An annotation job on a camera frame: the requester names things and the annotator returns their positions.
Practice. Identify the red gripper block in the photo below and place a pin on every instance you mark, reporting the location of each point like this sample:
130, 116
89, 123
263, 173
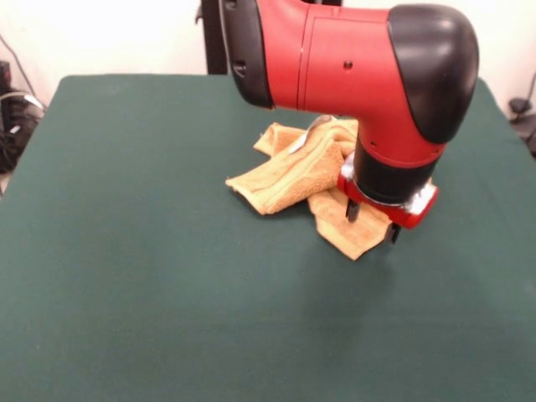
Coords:
408, 218

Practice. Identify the orange terry towel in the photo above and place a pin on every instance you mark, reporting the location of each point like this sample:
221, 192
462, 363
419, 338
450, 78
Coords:
285, 184

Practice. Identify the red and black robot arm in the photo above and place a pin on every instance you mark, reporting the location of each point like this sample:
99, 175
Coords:
343, 63

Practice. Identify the black clamp base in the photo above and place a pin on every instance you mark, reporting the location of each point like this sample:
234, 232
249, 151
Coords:
523, 121

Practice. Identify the dark green table cloth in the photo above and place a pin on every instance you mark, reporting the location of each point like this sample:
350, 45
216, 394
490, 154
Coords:
125, 251

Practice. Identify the small black power box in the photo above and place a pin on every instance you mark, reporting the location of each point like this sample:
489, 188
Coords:
4, 75

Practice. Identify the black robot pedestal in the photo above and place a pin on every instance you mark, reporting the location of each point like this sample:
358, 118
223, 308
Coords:
213, 42

